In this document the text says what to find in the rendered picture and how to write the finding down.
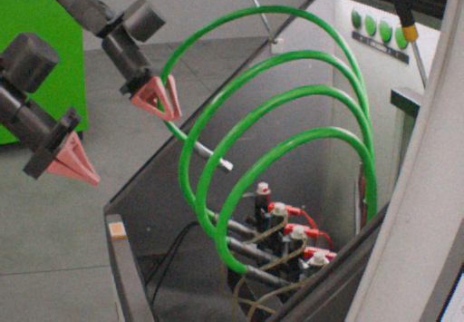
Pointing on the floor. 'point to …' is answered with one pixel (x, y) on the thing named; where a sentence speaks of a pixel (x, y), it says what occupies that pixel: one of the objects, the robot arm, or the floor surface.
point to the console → (422, 190)
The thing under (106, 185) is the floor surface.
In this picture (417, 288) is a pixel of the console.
